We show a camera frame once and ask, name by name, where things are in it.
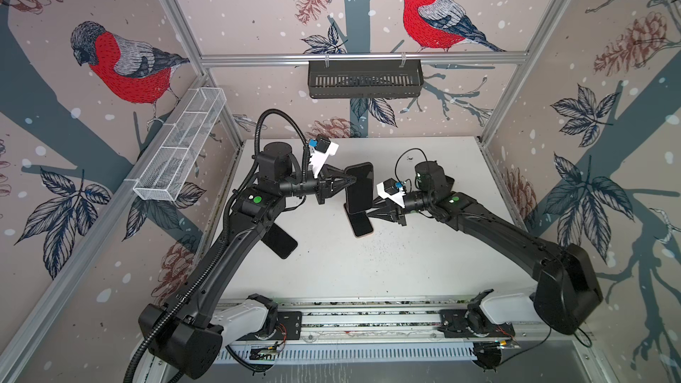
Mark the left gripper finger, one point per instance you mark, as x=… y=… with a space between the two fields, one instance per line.
x=331 y=173
x=336 y=186

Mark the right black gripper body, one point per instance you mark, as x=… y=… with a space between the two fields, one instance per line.
x=417 y=203

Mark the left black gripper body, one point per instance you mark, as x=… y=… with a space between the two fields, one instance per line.
x=318 y=186

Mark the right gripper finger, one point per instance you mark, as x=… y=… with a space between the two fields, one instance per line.
x=380 y=203
x=381 y=214

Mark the phone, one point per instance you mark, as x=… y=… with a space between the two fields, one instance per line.
x=359 y=223
x=359 y=196

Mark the black phone near left arm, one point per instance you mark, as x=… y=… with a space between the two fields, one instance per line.
x=279 y=242

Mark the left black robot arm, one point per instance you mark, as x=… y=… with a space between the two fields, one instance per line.
x=180 y=332

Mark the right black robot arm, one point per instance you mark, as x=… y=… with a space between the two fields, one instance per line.
x=567 y=287

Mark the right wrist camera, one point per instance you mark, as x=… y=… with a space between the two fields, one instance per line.
x=393 y=190

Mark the black wire wall basket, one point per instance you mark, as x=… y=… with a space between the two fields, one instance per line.
x=365 y=79

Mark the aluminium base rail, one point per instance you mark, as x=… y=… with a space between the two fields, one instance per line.
x=338 y=320

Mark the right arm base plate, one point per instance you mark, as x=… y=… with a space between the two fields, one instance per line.
x=465 y=324

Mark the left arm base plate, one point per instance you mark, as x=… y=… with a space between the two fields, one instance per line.
x=288 y=327

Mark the white mesh wall tray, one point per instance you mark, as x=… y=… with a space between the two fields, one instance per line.
x=168 y=170

